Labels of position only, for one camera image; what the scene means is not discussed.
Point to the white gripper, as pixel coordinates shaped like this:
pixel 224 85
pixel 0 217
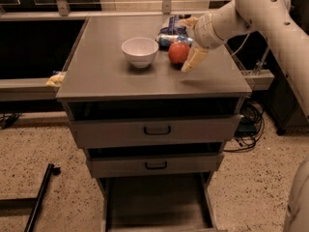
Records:
pixel 203 33

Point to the red apple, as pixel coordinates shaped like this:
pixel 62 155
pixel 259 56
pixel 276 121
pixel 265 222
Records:
pixel 178 52

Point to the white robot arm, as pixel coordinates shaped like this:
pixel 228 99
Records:
pixel 289 45

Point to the grey top drawer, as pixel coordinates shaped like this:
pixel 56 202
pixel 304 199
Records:
pixel 157 131

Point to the grey drawer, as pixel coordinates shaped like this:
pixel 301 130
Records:
pixel 157 131
pixel 153 165
pixel 161 203

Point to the grey drawer cabinet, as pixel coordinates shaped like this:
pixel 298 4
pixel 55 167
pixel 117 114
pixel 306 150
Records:
pixel 150 109

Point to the grey middle drawer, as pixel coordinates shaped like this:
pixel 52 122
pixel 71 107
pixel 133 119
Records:
pixel 153 165

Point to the grey bottom drawer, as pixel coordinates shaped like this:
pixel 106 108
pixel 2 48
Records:
pixel 161 203

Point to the blue chip bag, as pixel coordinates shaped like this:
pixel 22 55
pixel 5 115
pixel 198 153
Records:
pixel 173 30

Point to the white bowl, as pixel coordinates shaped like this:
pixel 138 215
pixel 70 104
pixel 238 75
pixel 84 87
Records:
pixel 140 52

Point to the black metal bar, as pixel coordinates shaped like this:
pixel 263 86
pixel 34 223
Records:
pixel 50 170

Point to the grey metal rail frame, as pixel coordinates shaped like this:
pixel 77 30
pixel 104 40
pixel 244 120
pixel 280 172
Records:
pixel 25 87

